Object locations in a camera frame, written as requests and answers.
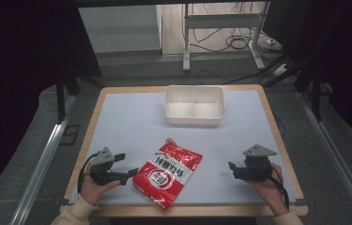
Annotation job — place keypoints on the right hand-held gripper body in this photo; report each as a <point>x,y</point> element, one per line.
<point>256,167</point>

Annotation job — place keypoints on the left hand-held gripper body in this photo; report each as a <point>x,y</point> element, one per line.
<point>102,156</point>

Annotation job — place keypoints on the person's right hand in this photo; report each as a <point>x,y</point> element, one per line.
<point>270,190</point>

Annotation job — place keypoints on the person's left hand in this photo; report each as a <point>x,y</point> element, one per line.
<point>93,190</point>

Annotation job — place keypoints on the red snack packet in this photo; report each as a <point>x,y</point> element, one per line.
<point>165,175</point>

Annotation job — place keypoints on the white table mat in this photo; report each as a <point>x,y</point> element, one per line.
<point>139,125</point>

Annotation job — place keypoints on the black floor plate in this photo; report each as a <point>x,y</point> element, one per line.
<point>69,135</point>

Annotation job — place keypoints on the black stand leg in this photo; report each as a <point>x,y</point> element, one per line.
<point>316,100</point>
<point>60,100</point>

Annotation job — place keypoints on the white plastic container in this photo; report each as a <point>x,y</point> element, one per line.
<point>194,109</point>

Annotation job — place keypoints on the white power strip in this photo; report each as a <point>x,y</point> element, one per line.
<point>280,70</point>

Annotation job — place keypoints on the black curtain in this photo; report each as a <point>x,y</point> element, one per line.
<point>345,62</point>
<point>17,62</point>

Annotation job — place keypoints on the white metal stand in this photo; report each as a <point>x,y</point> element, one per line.
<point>220,21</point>

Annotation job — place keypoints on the aluminium rail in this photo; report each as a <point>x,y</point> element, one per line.
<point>43,159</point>
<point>336,156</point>

